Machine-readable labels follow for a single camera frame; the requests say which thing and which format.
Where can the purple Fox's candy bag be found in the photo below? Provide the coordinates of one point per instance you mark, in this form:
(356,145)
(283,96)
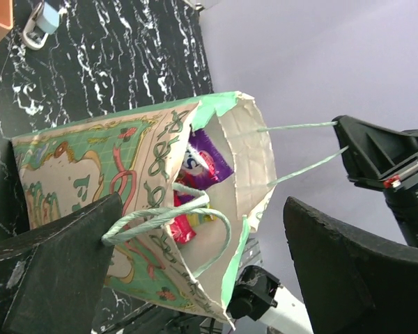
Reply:
(203,165)

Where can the light blue padlock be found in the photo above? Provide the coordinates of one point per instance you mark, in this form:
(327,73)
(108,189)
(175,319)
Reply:
(43,21)

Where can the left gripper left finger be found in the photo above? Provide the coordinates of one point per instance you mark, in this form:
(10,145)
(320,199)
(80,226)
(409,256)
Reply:
(51,277)

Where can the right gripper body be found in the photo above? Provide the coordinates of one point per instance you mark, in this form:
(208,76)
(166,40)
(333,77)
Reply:
(401,187)

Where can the yellow snack packet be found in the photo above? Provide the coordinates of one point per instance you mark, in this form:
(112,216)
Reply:
(198,219)

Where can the pink red snack packet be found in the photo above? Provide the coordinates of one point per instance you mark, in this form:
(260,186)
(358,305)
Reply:
(181,229)

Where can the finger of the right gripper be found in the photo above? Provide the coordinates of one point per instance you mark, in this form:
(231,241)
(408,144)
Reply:
(376,158)

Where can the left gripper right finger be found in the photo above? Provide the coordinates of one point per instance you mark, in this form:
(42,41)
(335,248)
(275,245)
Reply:
(352,281)

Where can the green patterned paper bag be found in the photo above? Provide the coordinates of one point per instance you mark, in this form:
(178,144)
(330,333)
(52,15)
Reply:
(138,154)

